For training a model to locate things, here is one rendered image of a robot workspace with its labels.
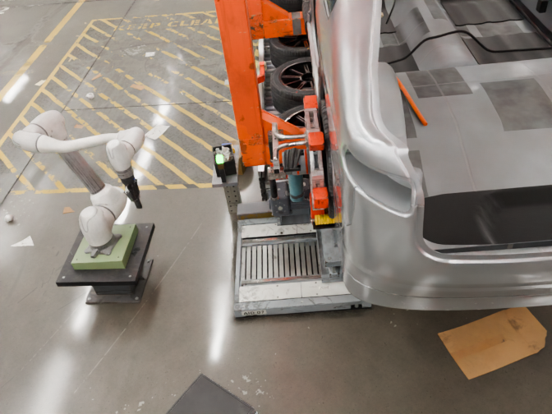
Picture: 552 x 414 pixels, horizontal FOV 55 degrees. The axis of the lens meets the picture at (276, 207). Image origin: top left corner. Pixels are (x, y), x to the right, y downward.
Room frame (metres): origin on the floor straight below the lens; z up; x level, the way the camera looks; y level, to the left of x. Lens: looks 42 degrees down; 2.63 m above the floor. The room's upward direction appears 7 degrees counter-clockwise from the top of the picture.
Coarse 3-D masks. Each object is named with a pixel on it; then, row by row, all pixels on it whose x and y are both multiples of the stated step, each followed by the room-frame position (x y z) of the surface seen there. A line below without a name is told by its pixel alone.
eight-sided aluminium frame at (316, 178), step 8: (312, 112) 2.40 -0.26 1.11; (312, 120) 2.54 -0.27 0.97; (312, 128) 2.23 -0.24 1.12; (312, 152) 2.13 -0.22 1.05; (320, 152) 2.13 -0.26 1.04; (312, 160) 2.11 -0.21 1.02; (320, 160) 2.10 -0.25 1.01; (312, 168) 2.08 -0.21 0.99; (320, 168) 2.07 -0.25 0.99; (312, 176) 2.05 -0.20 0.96; (320, 176) 2.05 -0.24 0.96; (312, 184) 2.05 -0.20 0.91; (320, 184) 2.05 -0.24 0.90; (312, 200) 2.07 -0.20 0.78; (312, 208) 2.19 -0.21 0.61
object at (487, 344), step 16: (480, 320) 1.71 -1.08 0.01; (496, 320) 1.70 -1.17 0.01; (512, 320) 1.68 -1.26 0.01; (528, 320) 1.66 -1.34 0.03; (448, 336) 1.63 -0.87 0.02; (464, 336) 1.62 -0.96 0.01; (480, 336) 1.61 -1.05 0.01; (496, 336) 1.60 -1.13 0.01; (512, 336) 1.58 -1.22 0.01; (528, 336) 1.57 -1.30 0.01; (544, 336) 1.55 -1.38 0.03; (464, 352) 1.52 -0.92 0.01; (480, 352) 1.51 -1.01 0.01; (496, 352) 1.50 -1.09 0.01; (512, 352) 1.49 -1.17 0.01; (528, 352) 1.47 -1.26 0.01; (464, 368) 1.43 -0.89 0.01; (480, 368) 1.42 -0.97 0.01; (496, 368) 1.41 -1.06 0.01
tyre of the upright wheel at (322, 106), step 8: (320, 104) 2.40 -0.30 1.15; (320, 112) 2.41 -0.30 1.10; (328, 128) 2.18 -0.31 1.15; (328, 136) 2.14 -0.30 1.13; (328, 144) 2.11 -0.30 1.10; (328, 152) 2.08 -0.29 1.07; (328, 160) 2.06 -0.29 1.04; (328, 168) 2.04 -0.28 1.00; (328, 176) 2.04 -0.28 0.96; (328, 208) 2.14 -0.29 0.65
